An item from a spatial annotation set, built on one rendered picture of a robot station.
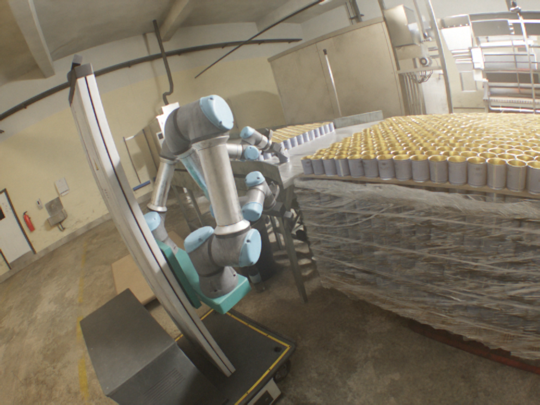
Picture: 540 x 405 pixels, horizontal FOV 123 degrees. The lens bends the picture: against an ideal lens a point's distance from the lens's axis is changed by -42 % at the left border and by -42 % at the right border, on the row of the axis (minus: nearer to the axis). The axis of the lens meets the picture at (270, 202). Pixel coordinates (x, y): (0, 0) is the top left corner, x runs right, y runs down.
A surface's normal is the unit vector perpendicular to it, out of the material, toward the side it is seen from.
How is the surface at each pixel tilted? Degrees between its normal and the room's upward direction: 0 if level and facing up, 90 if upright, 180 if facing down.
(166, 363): 90
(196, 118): 80
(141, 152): 90
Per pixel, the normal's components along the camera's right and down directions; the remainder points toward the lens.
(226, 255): -0.32, 0.27
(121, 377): -0.26, -0.89
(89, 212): 0.62, 0.15
